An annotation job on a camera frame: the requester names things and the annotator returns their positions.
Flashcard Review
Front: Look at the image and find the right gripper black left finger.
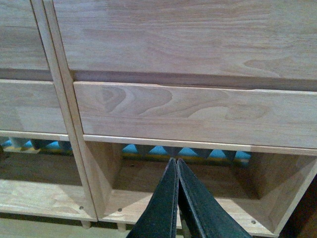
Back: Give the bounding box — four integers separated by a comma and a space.
127, 158, 179, 238

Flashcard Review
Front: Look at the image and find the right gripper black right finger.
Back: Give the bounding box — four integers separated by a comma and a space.
177, 159, 251, 238

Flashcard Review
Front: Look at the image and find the left wooden shelf unit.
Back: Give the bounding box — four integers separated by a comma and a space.
0, 0, 97, 229

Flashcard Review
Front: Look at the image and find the wooden shelf unit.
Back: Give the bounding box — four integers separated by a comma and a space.
44, 0, 317, 238
0, 0, 97, 229

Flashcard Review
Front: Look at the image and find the right wooden shelf unit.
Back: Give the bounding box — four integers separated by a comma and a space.
44, 0, 317, 238

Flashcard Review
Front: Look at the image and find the blue and yellow floor mat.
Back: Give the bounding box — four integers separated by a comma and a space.
0, 137, 251, 167

